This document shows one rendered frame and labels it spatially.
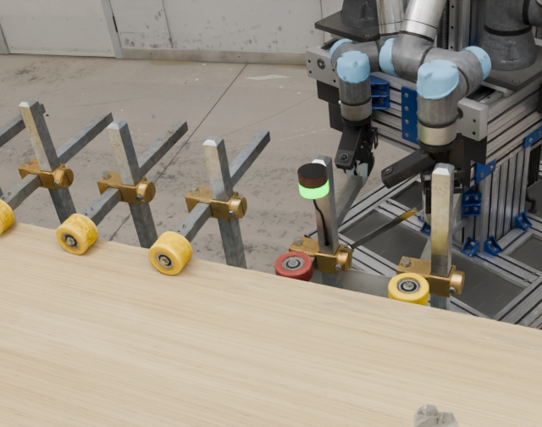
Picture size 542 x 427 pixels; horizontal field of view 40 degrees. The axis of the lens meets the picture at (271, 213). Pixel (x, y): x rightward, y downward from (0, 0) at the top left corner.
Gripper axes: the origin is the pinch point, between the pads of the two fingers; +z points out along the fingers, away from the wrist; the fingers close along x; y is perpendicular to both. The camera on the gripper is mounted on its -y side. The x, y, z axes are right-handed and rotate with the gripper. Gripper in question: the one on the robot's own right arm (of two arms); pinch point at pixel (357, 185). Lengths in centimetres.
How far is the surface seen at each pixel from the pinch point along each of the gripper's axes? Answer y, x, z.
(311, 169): -35.2, -3.6, -29.2
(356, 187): -5.5, -1.5, -3.6
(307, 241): -30.1, 1.6, -5.1
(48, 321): -72, 42, -9
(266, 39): 222, 136, 70
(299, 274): -44.5, -2.6, -8.8
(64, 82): 174, 257, 85
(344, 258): -32.8, -8.1, -4.5
